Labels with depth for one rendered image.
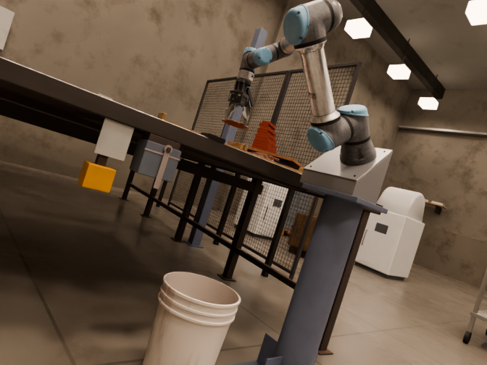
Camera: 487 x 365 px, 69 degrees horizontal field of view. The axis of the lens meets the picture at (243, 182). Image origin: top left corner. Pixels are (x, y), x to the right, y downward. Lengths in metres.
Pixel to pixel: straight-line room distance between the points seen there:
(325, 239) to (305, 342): 0.43
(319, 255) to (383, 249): 5.02
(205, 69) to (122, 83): 1.77
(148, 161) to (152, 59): 5.81
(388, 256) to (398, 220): 0.62
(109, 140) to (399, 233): 5.64
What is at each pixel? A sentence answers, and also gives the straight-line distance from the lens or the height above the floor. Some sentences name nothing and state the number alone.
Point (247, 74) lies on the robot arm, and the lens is 1.72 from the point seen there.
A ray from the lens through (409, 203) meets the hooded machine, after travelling 6.60.
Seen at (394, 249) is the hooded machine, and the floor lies 0.51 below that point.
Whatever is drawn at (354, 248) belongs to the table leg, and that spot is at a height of 0.62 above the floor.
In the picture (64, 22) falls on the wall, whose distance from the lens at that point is 6.58.
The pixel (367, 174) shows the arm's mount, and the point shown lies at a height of 0.97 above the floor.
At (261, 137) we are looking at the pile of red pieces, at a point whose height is 1.15.
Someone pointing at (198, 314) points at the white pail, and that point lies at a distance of 1.27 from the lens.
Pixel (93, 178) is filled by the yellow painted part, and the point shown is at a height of 0.66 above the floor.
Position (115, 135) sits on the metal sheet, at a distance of 1.26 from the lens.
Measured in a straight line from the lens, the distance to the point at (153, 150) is 1.27.
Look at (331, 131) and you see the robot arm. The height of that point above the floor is 1.08.
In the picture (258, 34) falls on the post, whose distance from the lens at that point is 4.01.
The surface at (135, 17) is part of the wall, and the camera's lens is 6.99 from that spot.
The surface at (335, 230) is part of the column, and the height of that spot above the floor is 0.72.
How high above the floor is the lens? 0.79
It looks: level
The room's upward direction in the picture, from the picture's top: 18 degrees clockwise
